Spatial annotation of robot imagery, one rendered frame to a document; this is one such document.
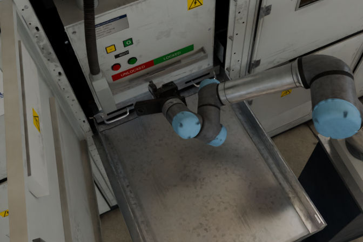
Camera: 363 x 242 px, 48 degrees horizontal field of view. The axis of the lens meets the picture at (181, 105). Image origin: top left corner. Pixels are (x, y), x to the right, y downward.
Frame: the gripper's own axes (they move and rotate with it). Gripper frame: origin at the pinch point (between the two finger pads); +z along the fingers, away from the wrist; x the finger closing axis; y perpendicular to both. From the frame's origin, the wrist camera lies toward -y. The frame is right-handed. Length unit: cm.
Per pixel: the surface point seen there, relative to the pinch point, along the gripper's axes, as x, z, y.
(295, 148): -94, 40, 80
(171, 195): -32.6, -21.2, -7.6
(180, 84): -8.5, 9.6, 14.2
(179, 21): 22.1, -6.7, 15.4
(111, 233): -94, 42, -38
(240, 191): -37.0, -29.5, 15.1
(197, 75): -7.3, 8.8, 21.7
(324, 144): -42, -21, 58
